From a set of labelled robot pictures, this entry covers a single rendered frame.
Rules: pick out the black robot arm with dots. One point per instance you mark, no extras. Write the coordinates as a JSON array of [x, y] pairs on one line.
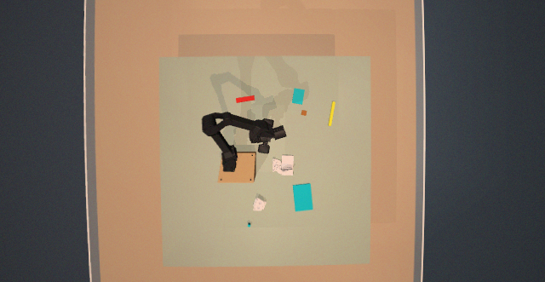
[[260, 131]]

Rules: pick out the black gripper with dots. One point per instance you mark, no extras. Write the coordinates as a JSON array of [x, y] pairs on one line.
[[264, 148]]

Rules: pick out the cyan flat square tile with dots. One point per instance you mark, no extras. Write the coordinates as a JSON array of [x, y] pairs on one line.
[[298, 96]]

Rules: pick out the red flat bar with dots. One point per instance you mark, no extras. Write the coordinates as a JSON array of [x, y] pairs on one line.
[[247, 98]]

